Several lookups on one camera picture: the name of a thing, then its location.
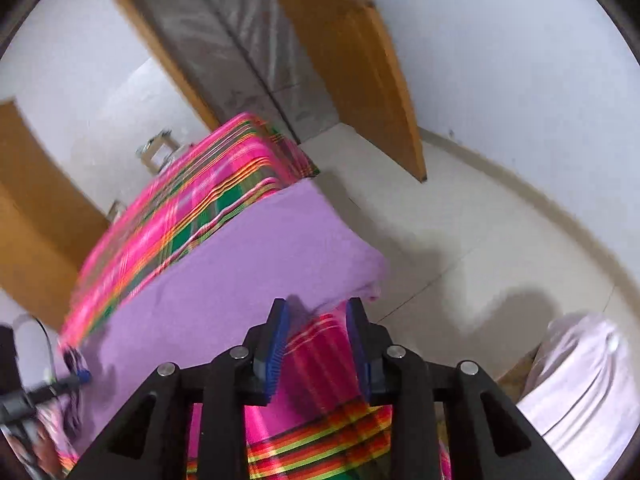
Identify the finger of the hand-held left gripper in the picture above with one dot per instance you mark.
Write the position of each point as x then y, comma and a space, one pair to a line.
67, 384

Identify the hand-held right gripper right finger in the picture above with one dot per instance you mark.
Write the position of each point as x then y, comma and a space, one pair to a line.
357, 345

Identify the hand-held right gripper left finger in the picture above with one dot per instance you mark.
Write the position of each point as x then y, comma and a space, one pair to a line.
277, 345

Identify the purple fleece towel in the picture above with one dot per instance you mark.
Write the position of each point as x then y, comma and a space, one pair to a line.
240, 270

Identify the wooden wardrobe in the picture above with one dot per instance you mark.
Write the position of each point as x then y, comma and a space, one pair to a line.
35, 220

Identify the pink green plaid bedsheet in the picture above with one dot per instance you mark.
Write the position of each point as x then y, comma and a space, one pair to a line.
200, 185

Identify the white striped cloth bundle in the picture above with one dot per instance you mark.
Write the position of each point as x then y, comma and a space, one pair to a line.
575, 395

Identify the labelled cardboard box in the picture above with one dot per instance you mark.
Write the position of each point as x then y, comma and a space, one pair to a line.
156, 152

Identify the wooden door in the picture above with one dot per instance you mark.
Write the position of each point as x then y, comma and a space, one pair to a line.
350, 50

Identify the clear plastic door curtain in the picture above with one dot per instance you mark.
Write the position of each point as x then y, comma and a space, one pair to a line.
240, 35

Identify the wooden door frame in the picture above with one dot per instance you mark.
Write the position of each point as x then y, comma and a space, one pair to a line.
160, 50

